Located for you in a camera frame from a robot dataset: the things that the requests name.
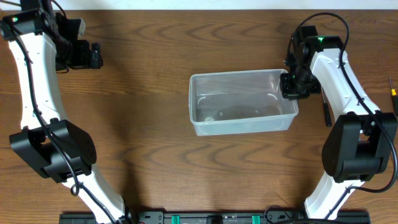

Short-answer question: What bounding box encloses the yellow black screwdriver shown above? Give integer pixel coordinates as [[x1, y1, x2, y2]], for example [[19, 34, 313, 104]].
[[388, 77, 398, 116]]

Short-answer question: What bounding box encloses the clear plastic container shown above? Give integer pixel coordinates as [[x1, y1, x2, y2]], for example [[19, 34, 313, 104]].
[[188, 69, 299, 136]]

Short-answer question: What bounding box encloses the small claw hammer black handle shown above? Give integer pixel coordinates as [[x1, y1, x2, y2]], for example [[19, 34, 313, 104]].
[[322, 89, 332, 127]]

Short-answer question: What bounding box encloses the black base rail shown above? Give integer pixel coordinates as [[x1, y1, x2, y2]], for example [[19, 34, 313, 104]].
[[58, 209, 371, 224]]

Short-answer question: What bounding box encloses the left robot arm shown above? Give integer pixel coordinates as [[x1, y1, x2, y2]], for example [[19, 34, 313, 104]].
[[1, 0, 137, 223]]

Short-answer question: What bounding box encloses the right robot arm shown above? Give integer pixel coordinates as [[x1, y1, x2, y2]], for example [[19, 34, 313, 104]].
[[280, 26, 397, 220]]

